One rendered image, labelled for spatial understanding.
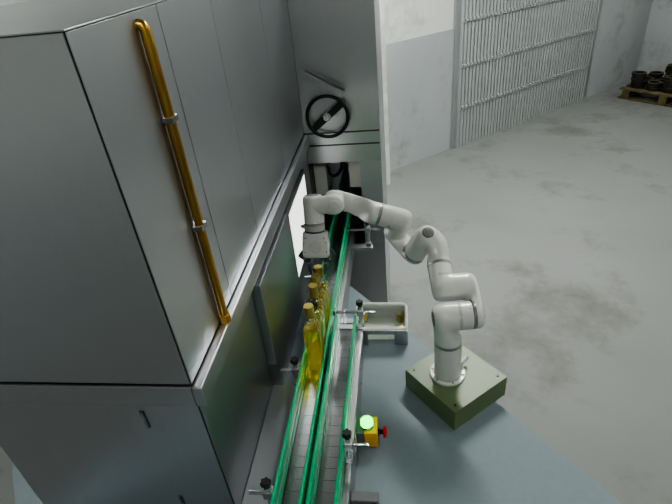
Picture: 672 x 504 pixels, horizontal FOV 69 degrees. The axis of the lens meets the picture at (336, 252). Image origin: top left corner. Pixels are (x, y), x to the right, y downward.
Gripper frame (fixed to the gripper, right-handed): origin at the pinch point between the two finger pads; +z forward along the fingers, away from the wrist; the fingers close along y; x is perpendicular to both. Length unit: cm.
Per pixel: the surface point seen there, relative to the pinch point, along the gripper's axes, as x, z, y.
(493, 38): 426, -110, 133
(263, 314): -33.3, 3.3, -12.7
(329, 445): -48, 41, 8
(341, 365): -15.6, 32.3, 8.9
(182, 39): -61, -76, -15
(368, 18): 60, -93, 19
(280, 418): -39, 39, -9
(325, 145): 75, -39, -6
